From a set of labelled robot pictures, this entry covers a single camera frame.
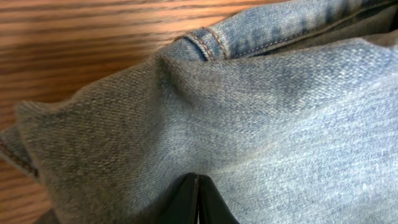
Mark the medium blue denim jeans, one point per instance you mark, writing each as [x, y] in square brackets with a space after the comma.
[290, 109]

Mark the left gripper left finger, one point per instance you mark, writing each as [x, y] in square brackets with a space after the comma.
[181, 207]

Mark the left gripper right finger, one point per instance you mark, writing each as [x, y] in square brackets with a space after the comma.
[212, 209]

